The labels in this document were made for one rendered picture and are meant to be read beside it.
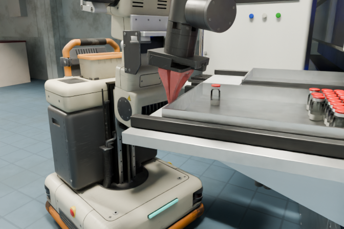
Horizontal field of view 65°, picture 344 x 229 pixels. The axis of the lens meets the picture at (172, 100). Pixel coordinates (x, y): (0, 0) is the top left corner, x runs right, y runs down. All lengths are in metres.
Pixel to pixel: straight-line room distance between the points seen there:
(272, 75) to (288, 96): 0.34
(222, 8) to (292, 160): 0.23
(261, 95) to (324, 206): 0.28
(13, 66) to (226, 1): 5.81
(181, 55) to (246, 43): 0.92
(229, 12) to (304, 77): 0.63
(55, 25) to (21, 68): 1.19
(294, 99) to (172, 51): 0.33
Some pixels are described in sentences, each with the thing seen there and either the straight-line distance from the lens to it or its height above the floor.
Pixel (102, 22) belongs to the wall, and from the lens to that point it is 5.01.
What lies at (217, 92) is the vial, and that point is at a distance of 0.61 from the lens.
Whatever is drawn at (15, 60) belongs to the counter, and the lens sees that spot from 6.13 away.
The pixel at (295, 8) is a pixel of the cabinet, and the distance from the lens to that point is 1.33.
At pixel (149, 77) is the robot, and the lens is 1.15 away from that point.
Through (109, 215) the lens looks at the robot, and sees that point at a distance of 1.28.
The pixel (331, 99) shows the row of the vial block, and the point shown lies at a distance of 0.55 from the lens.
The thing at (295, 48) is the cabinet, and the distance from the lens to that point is 1.33.
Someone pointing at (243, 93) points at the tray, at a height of 0.90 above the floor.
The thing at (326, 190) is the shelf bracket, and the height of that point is 0.80.
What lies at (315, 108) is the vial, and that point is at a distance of 0.57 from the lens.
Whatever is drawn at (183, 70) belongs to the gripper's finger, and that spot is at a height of 0.98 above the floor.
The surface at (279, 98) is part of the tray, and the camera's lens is 0.69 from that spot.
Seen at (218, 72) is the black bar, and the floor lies 0.89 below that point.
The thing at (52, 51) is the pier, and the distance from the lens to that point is 5.66.
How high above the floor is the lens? 1.05
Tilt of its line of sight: 15 degrees down
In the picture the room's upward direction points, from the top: straight up
